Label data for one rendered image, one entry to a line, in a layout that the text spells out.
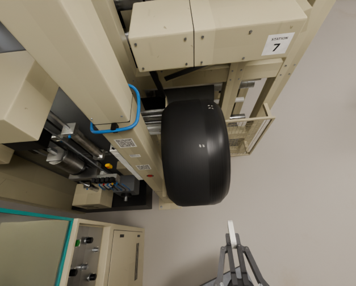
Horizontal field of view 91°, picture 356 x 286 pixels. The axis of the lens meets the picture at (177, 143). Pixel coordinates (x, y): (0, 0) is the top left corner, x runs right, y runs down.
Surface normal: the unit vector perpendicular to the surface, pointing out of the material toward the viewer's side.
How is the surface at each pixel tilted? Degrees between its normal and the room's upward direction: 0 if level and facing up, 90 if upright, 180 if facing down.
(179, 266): 0
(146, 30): 0
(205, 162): 34
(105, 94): 90
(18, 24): 90
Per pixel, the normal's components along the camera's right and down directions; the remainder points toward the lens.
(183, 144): -0.07, -0.16
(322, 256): -0.08, -0.47
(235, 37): 0.04, 0.88
